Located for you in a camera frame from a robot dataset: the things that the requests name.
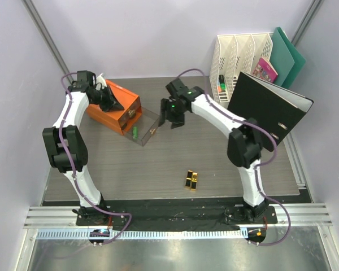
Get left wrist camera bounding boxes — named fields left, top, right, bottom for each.
left=76, top=71, right=97, bottom=86

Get white slotted cable duct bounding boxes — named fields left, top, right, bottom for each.
left=36, top=228, right=248, bottom=241

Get green folder front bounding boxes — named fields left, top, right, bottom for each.
left=270, top=27, right=295, bottom=86

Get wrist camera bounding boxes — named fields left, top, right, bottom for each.
left=76, top=71, right=97, bottom=86
left=166, top=78, right=189, bottom=99

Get pink booklet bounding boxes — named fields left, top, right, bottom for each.
left=251, top=57, right=278, bottom=83

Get green orange highlighter markers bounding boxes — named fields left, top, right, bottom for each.
left=217, top=75, right=227, bottom=93

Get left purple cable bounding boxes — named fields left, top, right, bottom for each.
left=59, top=71, right=132, bottom=246

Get white mesh file rack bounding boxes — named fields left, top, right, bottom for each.
left=209, top=32, right=273, bottom=108

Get clear acrylic drawer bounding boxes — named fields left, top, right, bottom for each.
left=123, top=107, right=159, bottom=147
left=127, top=106, right=142, bottom=125

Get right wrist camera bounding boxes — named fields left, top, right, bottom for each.
left=166, top=78, right=189, bottom=99

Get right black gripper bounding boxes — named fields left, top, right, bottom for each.
left=159, top=99, right=188, bottom=129

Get green folder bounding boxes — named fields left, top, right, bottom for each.
left=279, top=28, right=306, bottom=89
left=270, top=27, right=295, bottom=86

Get green folder back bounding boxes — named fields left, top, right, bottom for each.
left=279, top=28, right=306, bottom=89

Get orange drawer organizer box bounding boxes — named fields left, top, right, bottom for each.
left=86, top=79, right=141, bottom=136

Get green lipstick box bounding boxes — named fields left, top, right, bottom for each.
left=132, top=126, right=138, bottom=140

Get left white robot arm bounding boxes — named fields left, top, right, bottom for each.
left=42, top=83, right=116, bottom=225

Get black lever arch binder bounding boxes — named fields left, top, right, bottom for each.
left=228, top=72, right=314, bottom=145

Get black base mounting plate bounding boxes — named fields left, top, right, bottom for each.
left=73, top=198, right=278, bottom=231

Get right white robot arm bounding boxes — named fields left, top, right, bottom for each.
left=159, top=83, right=268, bottom=223

